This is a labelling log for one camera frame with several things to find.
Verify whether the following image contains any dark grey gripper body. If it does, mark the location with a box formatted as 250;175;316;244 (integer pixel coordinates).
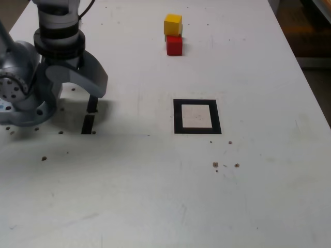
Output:
45;55;85;71

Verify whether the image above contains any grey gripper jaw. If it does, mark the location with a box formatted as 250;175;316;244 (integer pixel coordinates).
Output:
46;50;109;99

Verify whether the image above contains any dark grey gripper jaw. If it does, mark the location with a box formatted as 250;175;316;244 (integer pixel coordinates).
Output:
35;61;63;111

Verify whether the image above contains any red cube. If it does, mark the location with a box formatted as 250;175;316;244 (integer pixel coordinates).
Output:
165;35;184;56

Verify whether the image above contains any yellow cube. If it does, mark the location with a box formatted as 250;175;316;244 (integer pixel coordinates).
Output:
163;13;183;37

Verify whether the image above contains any green cube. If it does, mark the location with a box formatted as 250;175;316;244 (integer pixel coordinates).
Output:
164;23;185;42

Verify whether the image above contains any black tape square outline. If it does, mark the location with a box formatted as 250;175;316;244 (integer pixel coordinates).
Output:
173;99;222;135

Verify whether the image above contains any black tape strip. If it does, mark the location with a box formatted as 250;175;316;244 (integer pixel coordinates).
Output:
81;95;99;135

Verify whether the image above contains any brown wooden furniture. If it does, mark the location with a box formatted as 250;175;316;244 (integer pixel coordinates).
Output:
268;0;331;68

